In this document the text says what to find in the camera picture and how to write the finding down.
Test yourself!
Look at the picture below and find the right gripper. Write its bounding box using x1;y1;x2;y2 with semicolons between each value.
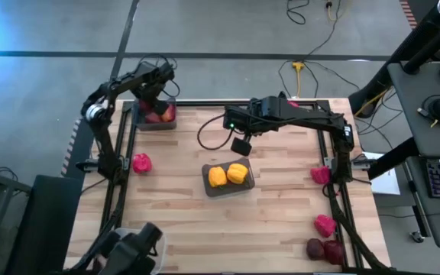
230;122;273;157

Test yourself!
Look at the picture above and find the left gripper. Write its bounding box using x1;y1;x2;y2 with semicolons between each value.
137;76;170;116

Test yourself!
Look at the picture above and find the red yellow apple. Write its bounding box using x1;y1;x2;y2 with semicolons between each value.
161;104;176;123

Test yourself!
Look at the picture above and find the dark grey plastic bin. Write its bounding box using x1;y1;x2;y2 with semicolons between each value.
201;157;256;198
132;98;178;132

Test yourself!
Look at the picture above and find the yellow bell pepper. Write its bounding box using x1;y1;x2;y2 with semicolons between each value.
226;163;250;185
208;166;228;188

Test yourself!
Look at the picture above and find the striped warning tape strip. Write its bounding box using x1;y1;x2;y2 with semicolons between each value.
398;0;419;30
61;118;82;177

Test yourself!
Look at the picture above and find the clear plastic bin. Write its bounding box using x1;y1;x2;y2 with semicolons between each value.
115;228;167;274

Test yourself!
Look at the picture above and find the white paper sheet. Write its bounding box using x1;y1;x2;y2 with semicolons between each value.
361;151;401;196

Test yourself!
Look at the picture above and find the black cabinet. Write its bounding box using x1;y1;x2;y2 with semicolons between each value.
5;174;84;275

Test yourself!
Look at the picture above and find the dark metal side table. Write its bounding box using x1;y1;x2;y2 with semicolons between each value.
0;152;33;275

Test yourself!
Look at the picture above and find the black tower fan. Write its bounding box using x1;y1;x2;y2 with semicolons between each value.
348;0;440;115

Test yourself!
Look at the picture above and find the grey desk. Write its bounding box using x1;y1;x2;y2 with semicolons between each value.
387;60;440;249

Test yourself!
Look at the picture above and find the black aluminium table frame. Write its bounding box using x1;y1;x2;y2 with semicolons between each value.
70;98;391;274

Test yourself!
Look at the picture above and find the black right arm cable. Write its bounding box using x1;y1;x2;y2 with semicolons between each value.
197;113;237;151

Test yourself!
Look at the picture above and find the yellow power cord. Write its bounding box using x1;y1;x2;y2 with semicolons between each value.
291;60;306;99

